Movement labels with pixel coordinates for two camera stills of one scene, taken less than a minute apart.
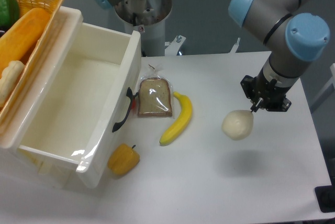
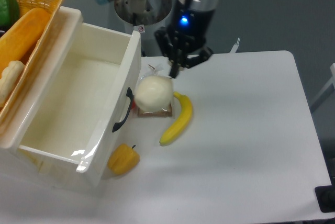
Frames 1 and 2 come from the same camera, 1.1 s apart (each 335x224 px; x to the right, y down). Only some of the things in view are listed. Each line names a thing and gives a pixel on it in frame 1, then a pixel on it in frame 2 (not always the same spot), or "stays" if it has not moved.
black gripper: x=265 y=94 -> x=184 y=42
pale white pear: x=237 y=125 -> x=153 y=93
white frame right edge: x=331 y=81 stays
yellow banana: x=182 y=120 stays
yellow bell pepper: x=123 y=159 stays
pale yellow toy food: x=11 y=76 stays
